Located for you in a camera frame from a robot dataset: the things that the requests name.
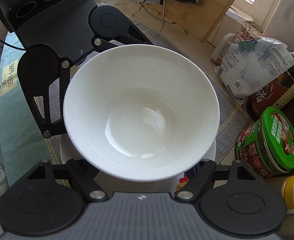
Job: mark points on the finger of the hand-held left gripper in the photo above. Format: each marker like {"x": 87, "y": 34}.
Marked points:
{"x": 112, "y": 43}
{"x": 57, "y": 110}

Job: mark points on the green binder clip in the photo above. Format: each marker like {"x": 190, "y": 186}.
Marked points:
{"x": 246, "y": 45}

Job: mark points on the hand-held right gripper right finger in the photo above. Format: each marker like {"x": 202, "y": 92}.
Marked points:
{"x": 199, "y": 177}

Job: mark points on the white bowl with pink flowers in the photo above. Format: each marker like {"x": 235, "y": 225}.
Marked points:
{"x": 142, "y": 120}

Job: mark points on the bamboo cutting board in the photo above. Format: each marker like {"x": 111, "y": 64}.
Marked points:
{"x": 199, "y": 17}

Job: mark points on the white plastic box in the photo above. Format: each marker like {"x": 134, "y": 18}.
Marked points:
{"x": 236, "y": 17}

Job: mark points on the dark sauce bottle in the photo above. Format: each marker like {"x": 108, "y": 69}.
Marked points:
{"x": 274, "y": 92}

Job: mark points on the jar with green lid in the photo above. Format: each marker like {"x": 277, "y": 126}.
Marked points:
{"x": 279, "y": 135}

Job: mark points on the grey and teal table mat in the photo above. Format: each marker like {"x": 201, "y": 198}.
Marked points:
{"x": 17, "y": 130}

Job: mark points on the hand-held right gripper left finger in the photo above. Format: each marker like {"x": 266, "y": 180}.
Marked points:
{"x": 83, "y": 177}

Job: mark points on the white and orange printed bag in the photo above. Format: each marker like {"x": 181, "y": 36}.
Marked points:
{"x": 221, "y": 47}

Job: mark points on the white and blue printed bag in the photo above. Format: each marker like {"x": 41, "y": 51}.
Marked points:
{"x": 256, "y": 72}

